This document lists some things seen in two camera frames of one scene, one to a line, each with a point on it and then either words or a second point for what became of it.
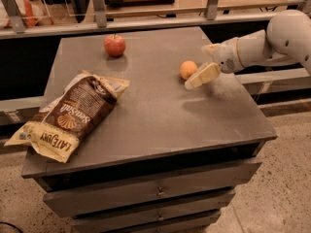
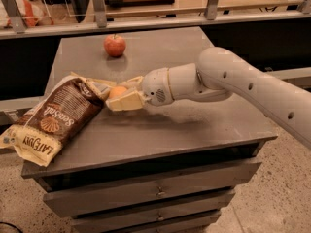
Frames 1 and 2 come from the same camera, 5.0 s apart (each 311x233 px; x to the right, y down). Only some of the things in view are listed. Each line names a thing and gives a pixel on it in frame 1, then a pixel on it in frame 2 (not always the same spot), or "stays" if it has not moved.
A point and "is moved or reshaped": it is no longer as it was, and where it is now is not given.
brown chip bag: (55, 129) is moved or reshaped
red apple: (115, 46) stays
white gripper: (226, 56) → (155, 85)
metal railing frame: (12, 24) stays
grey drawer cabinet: (163, 158) stays
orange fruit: (188, 69) is moved or reshaped
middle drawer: (150, 214) stays
